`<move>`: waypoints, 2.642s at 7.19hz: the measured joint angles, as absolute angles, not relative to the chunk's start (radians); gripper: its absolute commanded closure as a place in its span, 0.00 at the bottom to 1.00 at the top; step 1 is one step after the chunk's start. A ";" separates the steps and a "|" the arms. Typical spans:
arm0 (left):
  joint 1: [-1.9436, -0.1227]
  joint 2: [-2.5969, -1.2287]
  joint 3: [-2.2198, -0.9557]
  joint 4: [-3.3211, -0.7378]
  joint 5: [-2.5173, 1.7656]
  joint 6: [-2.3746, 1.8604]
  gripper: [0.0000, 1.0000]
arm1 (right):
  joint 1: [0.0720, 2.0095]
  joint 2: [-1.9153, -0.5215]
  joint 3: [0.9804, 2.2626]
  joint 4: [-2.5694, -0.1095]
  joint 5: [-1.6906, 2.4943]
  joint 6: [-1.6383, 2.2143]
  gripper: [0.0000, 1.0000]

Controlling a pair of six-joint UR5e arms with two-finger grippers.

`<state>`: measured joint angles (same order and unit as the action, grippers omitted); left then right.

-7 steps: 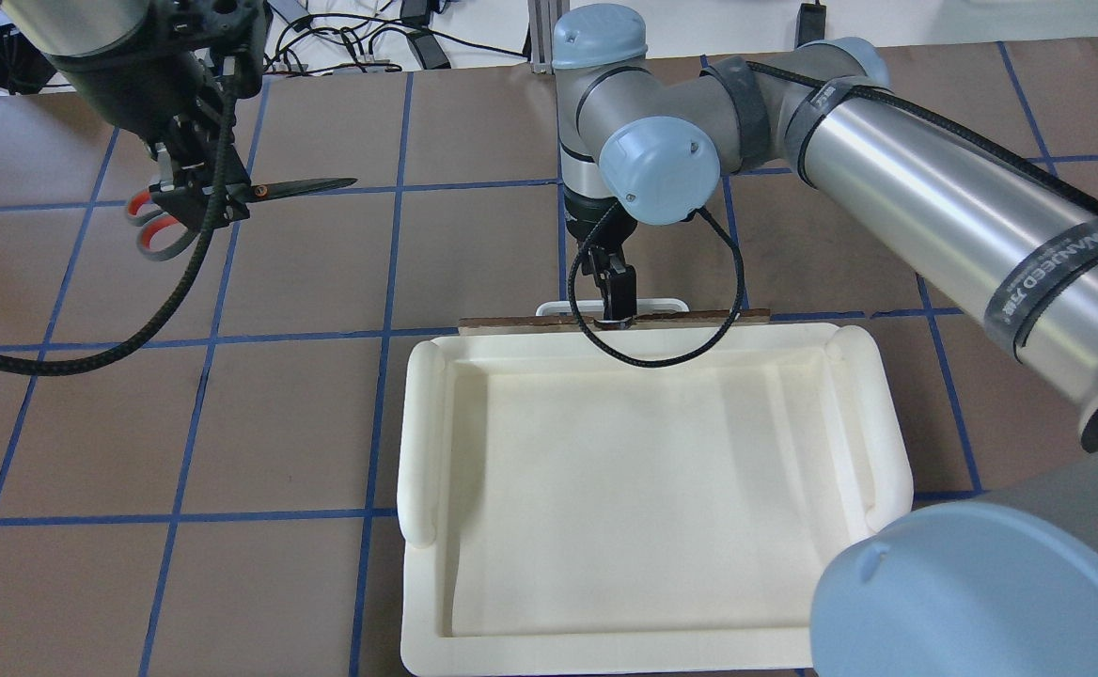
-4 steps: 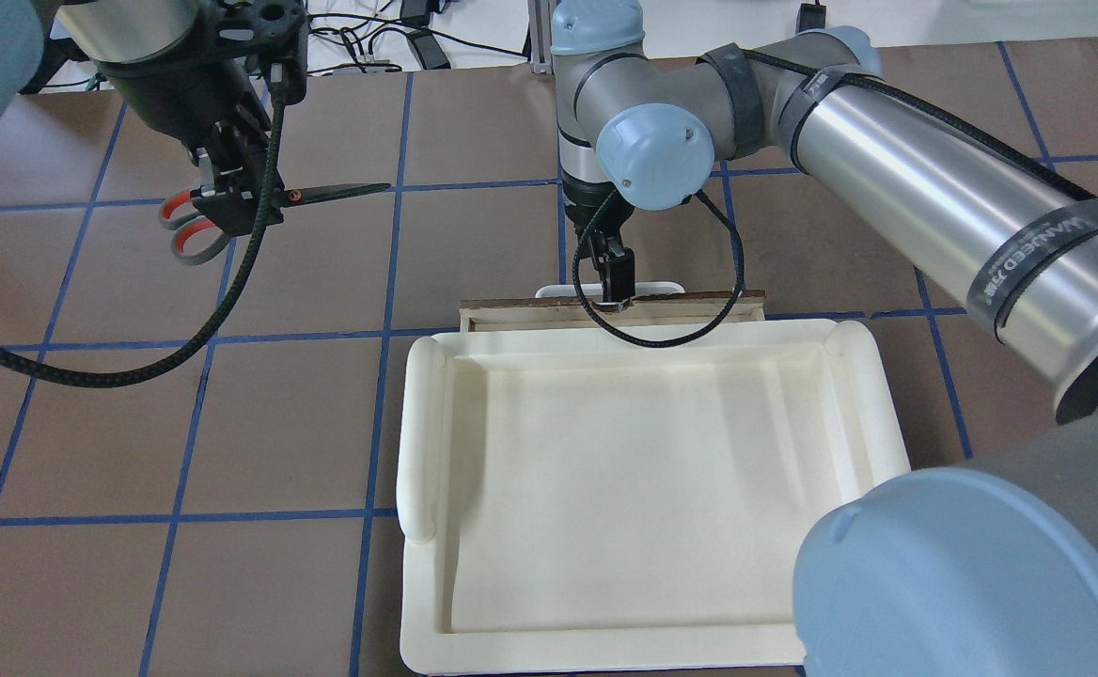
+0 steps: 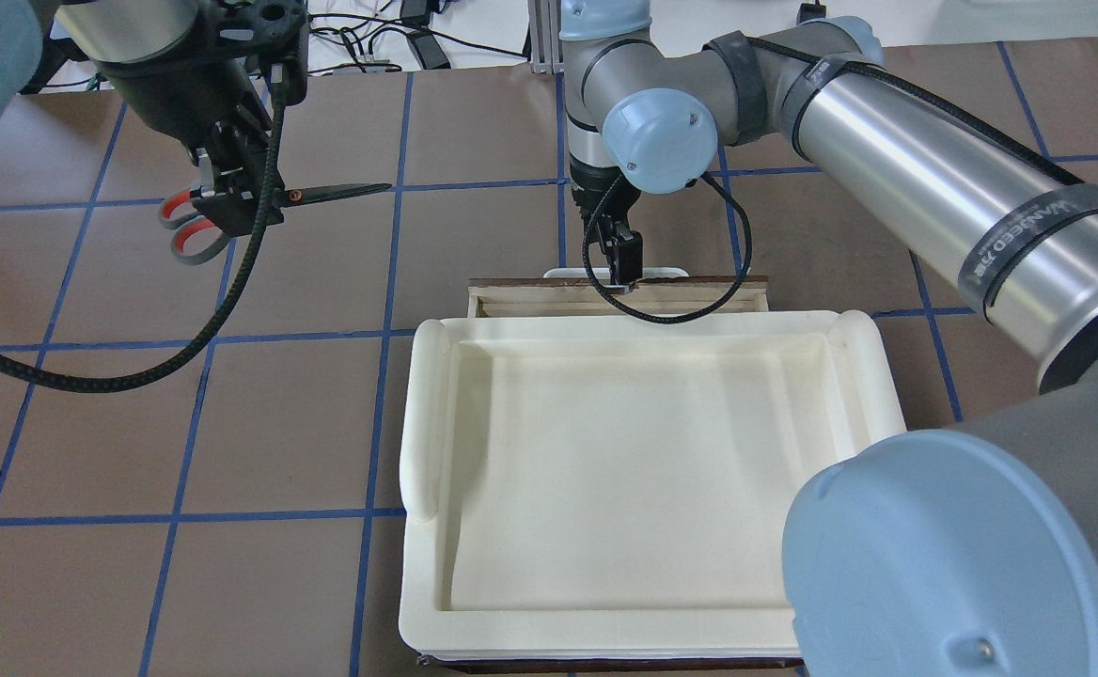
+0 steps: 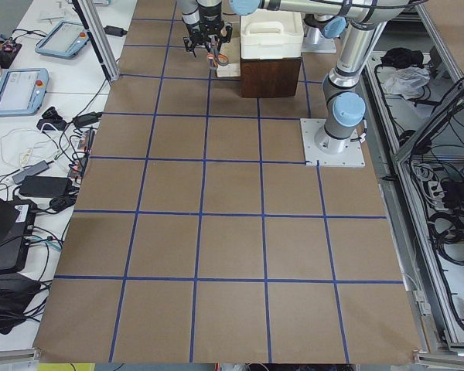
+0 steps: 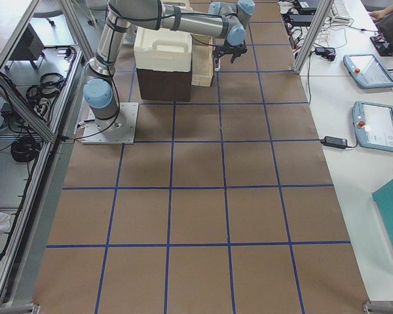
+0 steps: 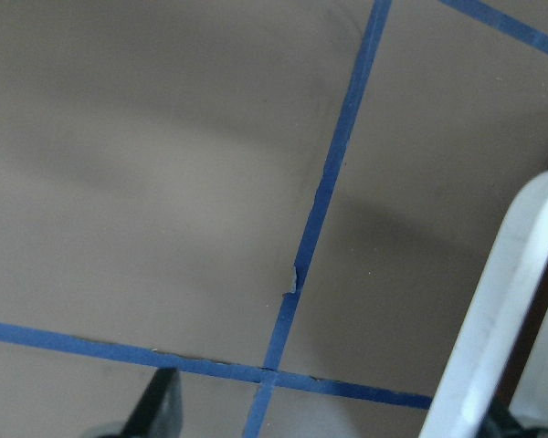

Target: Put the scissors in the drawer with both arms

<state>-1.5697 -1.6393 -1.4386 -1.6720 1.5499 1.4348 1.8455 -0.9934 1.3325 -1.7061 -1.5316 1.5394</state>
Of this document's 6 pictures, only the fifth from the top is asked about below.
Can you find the aluminium frame left rail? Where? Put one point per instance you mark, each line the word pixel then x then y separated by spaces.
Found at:
pixel 17 193

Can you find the teach pendant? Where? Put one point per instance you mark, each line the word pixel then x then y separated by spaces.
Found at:
pixel 373 125
pixel 368 71

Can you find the white plastic crate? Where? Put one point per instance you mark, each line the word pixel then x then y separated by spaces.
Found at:
pixel 163 50

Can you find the lower teach pendant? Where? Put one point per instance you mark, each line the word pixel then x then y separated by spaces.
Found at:
pixel 373 125

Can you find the aluminium frame post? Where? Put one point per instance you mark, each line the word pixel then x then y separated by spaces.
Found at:
pixel 317 22

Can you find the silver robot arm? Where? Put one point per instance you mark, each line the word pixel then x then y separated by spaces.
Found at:
pixel 225 21

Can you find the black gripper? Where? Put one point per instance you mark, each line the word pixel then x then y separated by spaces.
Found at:
pixel 234 50

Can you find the dark brown drawer cabinet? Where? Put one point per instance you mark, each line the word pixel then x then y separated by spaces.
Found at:
pixel 164 86

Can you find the brown paper table cover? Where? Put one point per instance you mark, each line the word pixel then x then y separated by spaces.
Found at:
pixel 222 205

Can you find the black power adapter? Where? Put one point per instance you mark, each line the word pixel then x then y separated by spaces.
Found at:
pixel 335 142

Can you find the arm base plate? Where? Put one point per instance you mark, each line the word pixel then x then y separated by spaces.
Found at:
pixel 110 132

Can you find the wooden drawer with white handle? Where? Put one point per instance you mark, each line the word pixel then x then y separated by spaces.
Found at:
pixel 202 61

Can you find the black box on floor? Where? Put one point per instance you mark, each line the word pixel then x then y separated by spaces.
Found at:
pixel 29 48

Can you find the upper teach pendant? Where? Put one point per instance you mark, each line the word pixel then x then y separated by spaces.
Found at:
pixel 368 71

